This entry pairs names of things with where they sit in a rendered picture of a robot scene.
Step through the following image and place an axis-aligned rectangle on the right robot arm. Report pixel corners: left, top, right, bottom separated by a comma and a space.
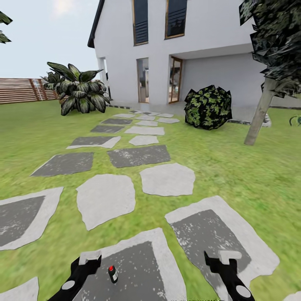
204, 250, 253, 301

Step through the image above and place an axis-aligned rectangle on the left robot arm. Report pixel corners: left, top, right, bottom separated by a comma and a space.
48, 250, 102, 301

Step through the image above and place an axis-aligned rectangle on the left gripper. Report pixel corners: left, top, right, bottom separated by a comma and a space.
71, 256, 102, 280

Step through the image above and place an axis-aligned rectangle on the pesticide atomizer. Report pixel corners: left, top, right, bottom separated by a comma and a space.
108, 265, 118, 284

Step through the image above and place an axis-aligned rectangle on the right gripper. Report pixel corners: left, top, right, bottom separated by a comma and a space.
204, 252, 237, 279

